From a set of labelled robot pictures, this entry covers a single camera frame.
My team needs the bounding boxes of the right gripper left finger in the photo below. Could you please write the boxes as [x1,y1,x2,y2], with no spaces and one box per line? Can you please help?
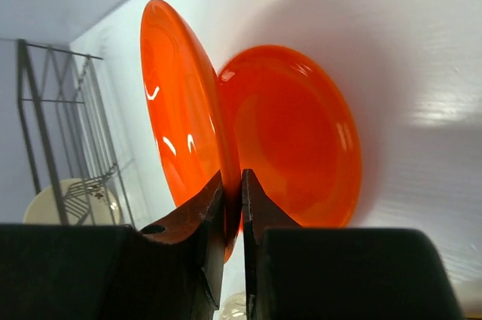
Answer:
[1,175,225,319]

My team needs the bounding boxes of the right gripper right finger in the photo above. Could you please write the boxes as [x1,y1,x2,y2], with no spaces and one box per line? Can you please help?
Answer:
[242,169,464,319]

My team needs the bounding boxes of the orange plastic plate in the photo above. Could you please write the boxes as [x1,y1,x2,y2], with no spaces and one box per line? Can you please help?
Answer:
[140,0,241,260]
[218,45,362,227]

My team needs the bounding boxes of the cream plate with dark spot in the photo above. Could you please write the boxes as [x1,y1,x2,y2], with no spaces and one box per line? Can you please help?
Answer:
[23,178,123,226]

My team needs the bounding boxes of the grey wire dish rack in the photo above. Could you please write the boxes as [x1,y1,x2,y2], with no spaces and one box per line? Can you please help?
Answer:
[16,39,135,226]

